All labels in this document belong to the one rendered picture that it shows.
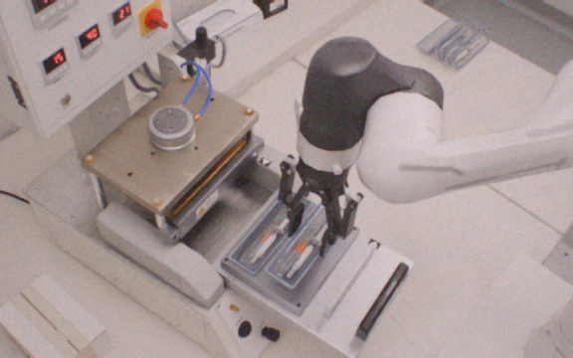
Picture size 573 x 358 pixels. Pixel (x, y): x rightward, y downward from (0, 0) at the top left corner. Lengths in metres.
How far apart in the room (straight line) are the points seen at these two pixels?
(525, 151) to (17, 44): 0.68
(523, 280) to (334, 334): 0.54
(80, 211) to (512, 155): 0.84
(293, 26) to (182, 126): 0.85
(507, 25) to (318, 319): 2.59
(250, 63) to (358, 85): 1.00
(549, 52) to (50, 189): 2.61
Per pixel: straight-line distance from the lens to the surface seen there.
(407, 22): 2.00
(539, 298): 1.44
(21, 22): 0.95
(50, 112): 1.06
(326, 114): 0.76
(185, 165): 1.06
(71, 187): 1.30
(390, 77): 0.75
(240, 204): 1.23
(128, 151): 1.09
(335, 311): 1.07
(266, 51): 1.75
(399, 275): 1.08
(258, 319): 1.22
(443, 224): 1.49
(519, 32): 3.42
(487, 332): 1.36
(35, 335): 1.25
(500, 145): 0.70
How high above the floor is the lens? 1.92
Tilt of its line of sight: 51 degrees down
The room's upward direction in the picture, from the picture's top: 5 degrees clockwise
